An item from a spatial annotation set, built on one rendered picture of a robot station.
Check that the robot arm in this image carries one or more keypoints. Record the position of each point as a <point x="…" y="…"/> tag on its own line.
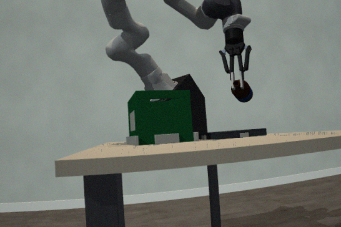
<point x="134" y="34"/>

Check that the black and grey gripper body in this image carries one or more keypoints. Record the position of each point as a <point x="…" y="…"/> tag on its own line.
<point x="234" y="36"/>

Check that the brown bottle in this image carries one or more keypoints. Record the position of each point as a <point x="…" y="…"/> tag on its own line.
<point x="242" y="95"/>

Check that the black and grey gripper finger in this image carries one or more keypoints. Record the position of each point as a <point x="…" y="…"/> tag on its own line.
<point x="246" y="63"/>
<point x="229" y="70"/>

